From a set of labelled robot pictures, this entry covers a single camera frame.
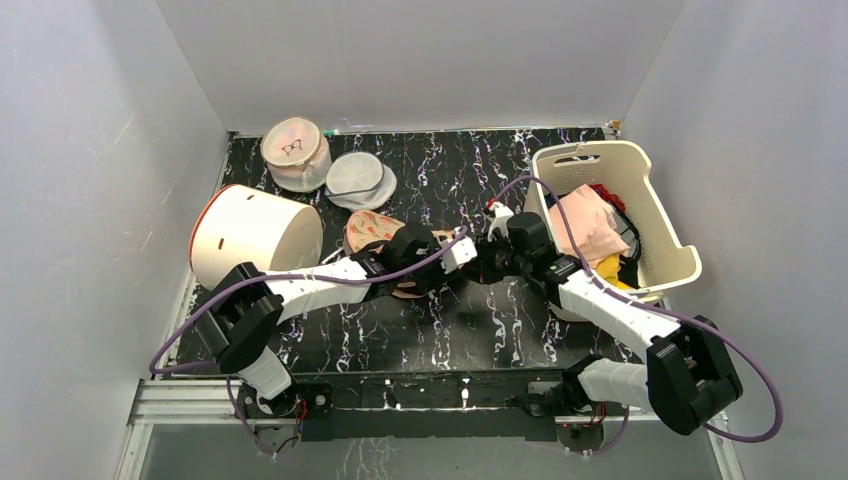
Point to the dark blue garment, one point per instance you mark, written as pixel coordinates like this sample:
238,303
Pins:
552,201

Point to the grey black garment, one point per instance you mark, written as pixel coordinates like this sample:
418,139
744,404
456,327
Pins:
628,262

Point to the cream cylindrical bin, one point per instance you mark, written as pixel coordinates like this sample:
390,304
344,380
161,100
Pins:
243,224

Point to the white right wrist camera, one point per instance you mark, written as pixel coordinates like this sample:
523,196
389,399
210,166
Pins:
498,215

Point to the purple capped marker pen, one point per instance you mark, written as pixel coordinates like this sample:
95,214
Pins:
335,255

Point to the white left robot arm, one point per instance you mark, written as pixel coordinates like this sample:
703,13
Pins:
236,323

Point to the cream plastic laundry basket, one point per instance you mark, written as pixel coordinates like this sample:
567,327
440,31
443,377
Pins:
623,168

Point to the yellow garment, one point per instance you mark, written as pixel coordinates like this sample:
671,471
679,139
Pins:
608,269

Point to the peach patterned mesh laundry bag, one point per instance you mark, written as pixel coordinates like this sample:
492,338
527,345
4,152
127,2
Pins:
363,241

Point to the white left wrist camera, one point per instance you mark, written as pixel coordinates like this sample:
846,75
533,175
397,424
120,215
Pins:
459,248

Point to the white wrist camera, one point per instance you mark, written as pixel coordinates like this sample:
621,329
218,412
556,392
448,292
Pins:
459,248
498,215

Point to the pink round mesh laundry bag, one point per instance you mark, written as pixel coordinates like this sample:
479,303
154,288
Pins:
297,155

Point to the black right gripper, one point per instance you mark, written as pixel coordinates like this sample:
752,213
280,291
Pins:
497,258

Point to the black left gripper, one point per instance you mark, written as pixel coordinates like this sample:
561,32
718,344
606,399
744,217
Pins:
438,277

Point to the pink garment in basket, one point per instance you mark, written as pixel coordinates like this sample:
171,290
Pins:
589,221

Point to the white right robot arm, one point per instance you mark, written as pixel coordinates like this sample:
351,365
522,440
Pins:
685,376

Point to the red lace garment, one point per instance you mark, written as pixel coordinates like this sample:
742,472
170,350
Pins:
608,196

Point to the white round mesh laundry bag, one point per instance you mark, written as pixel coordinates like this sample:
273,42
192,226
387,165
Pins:
359,181

